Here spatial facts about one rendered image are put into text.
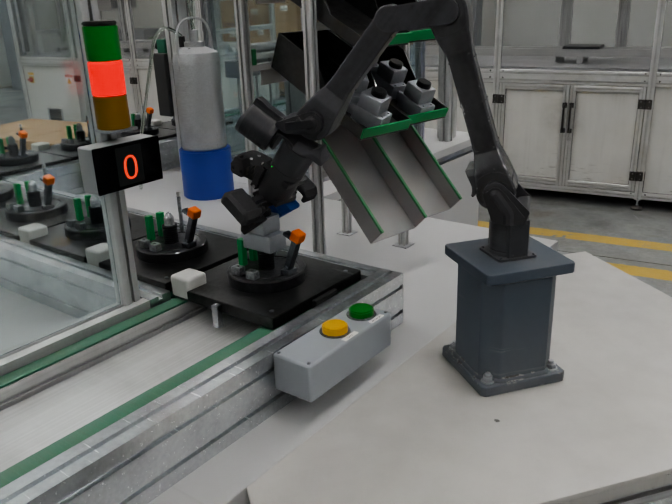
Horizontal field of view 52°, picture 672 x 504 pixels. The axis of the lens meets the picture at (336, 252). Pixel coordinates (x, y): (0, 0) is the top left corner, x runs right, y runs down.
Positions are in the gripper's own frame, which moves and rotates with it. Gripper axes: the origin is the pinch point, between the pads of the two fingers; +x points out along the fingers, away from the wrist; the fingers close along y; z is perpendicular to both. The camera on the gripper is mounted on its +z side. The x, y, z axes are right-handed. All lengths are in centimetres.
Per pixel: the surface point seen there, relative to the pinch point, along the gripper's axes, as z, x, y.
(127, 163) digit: 14.2, -4.7, 19.4
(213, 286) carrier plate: -3.2, 12.0, 8.1
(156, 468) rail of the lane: -26.0, 3.5, 40.9
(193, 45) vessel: 75, 29, -58
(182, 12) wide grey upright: 103, 40, -80
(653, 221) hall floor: -54, 95, -372
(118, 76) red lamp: 22.2, -14.9, 18.7
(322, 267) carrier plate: -11.7, 5.5, -9.2
